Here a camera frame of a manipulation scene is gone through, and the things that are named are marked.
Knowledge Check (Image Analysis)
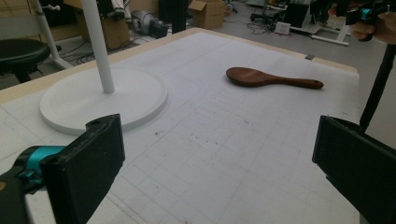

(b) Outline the white hook stand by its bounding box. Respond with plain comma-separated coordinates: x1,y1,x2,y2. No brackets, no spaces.
39,0,169,136

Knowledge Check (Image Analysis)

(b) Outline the large cardboard box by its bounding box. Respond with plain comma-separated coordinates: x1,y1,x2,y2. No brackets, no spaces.
74,8,132,50

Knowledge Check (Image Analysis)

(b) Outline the small cardboard box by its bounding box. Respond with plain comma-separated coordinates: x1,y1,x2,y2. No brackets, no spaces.
188,0,227,31

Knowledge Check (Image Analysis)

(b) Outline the small white box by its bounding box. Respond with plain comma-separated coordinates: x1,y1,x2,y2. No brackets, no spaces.
274,21,292,35

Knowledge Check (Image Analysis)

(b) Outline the grey round appliance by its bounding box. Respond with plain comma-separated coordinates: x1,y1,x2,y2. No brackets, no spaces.
130,9,169,39

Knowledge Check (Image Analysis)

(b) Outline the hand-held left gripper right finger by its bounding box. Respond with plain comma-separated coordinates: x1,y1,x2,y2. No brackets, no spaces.
312,115,396,224

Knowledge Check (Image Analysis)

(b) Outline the white metal stand leg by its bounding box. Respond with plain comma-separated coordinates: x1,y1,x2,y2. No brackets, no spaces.
31,0,74,70

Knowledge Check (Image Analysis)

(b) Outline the black metal frame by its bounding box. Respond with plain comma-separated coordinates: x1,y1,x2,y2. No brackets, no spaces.
170,0,189,35

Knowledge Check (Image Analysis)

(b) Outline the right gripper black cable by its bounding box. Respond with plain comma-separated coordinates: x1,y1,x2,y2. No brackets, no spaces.
359,43,396,133

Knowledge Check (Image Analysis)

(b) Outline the white grid mat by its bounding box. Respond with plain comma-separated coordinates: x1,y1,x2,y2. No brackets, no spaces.
0,31,362,224

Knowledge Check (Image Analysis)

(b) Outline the black and white clothing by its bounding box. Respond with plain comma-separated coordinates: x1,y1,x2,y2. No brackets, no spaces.
96,0,133,21

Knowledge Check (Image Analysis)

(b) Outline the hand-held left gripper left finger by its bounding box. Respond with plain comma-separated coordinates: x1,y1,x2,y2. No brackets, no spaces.
40,114,126,224

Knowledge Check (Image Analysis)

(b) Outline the brown wooden spoon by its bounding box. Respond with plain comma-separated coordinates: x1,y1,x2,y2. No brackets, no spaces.
225,66,325,91

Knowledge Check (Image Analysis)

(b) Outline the black round stool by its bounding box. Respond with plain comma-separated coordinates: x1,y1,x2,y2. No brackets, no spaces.
0,38,51,83

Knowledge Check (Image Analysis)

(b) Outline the white floor frame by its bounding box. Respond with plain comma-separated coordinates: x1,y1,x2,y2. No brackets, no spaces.
309,22,351,47

